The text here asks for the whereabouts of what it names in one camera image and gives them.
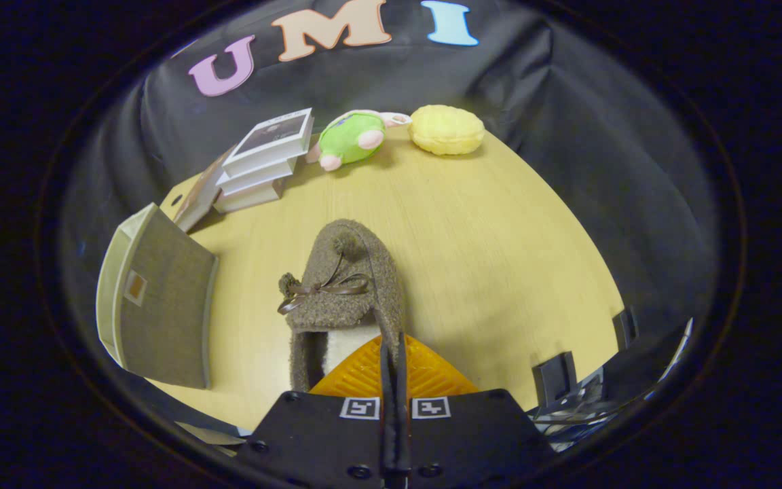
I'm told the black backdrop cloth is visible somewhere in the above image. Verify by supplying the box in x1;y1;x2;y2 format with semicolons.
58;0;721;408

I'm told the brown fuzzy slipper shoe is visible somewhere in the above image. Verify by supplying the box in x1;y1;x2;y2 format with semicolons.
277;219;407;393

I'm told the black table clamp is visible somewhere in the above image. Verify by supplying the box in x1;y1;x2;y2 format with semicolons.
532;351;578;408
612;307;638;350

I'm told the grey fabric storage box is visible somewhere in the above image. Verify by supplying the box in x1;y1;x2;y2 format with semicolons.
96;202;220;390

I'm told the yellow plush cushion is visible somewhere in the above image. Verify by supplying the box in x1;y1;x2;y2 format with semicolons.
409;105;485;156

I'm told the green plush toy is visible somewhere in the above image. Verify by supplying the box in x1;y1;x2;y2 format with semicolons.
306;110;412;172

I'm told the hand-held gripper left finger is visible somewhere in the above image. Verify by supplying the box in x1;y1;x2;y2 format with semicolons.
236;333;395;489

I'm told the tangle of thin cables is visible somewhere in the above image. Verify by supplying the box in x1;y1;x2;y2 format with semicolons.
534;391;643;449

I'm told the brown cover book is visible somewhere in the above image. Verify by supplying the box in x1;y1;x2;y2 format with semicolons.
172;146;236;233

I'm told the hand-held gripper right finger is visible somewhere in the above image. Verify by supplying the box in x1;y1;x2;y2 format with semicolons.
394;333;558;489

